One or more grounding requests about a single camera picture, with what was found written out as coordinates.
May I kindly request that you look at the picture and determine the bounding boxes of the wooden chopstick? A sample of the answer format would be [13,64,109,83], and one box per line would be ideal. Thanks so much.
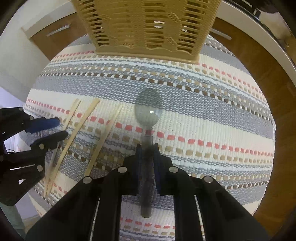
[43,98,82,197]
[45,97,101,197]
[84,104,123,177]

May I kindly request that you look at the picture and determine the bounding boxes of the clear grey plastic spoon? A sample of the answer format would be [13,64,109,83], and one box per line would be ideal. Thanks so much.
[134,88,162,218]

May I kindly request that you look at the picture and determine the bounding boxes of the white kitchen countertop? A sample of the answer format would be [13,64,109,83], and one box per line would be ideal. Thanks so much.
[217,1,295,83]

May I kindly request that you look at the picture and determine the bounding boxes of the striped woven table mat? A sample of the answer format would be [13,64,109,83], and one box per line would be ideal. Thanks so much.
[18,36,276,240]

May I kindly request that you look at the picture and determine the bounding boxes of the beige plastic utensil basket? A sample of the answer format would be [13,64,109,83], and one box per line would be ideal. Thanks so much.
[72,0,221,63]

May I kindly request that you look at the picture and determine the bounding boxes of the cabinet drawer handle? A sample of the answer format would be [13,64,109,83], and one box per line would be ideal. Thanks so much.
[46,24,71,37]

